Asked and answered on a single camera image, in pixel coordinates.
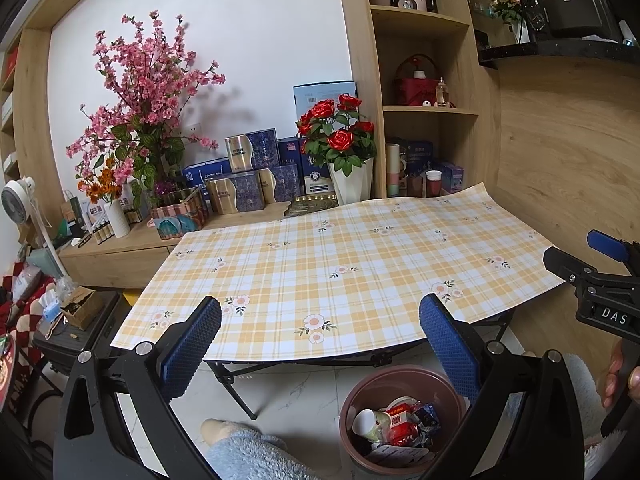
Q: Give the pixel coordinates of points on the purple flower bunch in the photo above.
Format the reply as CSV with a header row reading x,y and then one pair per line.
x,y
164,189

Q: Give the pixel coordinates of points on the orange flower bunch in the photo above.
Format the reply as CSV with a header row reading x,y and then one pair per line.
x,y
105,182

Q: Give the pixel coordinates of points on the pink blossom bouquet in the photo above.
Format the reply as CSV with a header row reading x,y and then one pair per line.
x,y
150,65

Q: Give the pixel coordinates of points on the white wall socket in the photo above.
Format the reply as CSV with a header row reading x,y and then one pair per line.
x,y
193,131

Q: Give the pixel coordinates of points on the red white cigarette carton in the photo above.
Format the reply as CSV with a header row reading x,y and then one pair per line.
x,y
400,420

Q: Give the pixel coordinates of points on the small dark blue box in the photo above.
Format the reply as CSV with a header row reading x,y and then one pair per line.
x,y
289,151

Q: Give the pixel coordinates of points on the white desk fan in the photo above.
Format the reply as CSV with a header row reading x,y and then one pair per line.
x,y
20,197

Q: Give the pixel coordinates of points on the black kitchen appliance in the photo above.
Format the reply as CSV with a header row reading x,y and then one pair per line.
x,y
575,10

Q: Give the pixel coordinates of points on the green white paper bowl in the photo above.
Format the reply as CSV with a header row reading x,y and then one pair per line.
x,y
369,422

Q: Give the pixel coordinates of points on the red white checkered blanket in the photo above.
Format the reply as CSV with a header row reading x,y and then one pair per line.
x,y
20,320

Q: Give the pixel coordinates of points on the row of small brown bottles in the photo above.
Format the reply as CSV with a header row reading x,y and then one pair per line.
x,y
102,234

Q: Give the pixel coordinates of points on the tall blue box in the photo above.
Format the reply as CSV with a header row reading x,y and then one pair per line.
x,y
312,156

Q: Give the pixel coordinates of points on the blue printed box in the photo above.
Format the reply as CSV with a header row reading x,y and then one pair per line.
x,y
451,177

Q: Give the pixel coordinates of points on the small paper bag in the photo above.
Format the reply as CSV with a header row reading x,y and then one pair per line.
x,y
75,215

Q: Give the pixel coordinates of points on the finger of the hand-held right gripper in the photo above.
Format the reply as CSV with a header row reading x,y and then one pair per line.
x,y
570,267
607,242

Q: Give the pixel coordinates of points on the pale blue large box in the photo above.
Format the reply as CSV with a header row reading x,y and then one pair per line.
x,y
320,97

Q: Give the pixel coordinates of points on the stack of pastel cups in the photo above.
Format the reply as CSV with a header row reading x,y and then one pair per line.
x,y
393,172

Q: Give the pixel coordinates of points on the black folding table frame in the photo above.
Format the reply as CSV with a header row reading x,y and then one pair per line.
x,y
235,385

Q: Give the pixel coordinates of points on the small cardboard box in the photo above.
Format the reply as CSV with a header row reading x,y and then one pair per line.
x,y
82,307

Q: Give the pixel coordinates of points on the brown trash bin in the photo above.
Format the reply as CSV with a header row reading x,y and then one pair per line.
x,y
350,420

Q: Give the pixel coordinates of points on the blue gold gift box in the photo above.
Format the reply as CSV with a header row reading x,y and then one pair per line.
x,y
252,149
280,184
235,192

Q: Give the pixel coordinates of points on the white cylinder vase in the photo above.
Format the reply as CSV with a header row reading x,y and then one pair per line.
x,y
119,217

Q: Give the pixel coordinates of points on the red basket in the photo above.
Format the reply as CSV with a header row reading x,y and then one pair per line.
x,y
415,87

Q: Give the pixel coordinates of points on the blue carton box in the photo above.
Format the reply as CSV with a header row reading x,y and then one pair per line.
x,y
426,416

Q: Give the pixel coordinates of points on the white faceted vase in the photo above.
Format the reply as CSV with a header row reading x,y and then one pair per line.
x,y
350,182

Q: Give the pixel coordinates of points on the blue white emblem box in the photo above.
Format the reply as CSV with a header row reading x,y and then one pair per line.
x,y
319,182

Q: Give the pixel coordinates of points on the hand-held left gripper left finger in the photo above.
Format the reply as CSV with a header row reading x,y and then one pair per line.
x,y
192,347

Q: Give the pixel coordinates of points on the wooden shelf unit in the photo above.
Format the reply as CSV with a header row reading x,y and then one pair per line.
x,y
360,60

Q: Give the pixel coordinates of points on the black storage box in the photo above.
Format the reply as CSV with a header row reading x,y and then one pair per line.
x,y
85,345

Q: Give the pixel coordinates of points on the small glass perfume bottle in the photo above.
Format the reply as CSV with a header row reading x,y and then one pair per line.
x,y
441,94

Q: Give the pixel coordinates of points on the plaid floral tablecloth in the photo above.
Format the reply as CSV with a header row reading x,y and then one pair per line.
x,y
325,270

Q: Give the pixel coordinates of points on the flat blue box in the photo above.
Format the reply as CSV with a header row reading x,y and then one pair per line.
x,y
205,170

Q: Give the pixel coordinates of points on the person's left leg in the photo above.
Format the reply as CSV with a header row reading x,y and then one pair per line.
x,y
250,452

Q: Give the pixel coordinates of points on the dark blue picture box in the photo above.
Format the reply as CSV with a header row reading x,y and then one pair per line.
x,y
417,157

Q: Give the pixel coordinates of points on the red cup white lid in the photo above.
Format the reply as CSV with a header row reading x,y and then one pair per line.
x,y
433,184

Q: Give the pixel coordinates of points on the person's right hand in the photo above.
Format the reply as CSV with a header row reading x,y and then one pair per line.
x,y
611,380

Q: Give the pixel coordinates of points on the black countertop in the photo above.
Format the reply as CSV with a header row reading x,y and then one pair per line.
x,y
550,52

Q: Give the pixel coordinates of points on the gold ornate tray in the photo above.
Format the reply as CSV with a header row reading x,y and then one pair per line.
x,y
310,206

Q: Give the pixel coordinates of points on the brown cup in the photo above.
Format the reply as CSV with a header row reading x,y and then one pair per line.
x,y
416,187

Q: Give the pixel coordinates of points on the red rose bouquet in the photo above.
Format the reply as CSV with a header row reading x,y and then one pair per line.
x,y
335,132

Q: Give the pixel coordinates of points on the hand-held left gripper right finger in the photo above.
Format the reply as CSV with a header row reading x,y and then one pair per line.
x,y
447,347

